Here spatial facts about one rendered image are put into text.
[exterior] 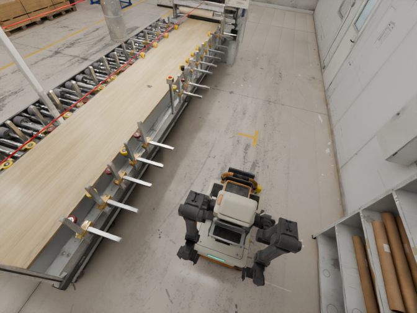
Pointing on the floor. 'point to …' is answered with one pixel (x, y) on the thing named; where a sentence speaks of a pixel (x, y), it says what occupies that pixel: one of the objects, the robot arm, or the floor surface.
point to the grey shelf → (340, 246)
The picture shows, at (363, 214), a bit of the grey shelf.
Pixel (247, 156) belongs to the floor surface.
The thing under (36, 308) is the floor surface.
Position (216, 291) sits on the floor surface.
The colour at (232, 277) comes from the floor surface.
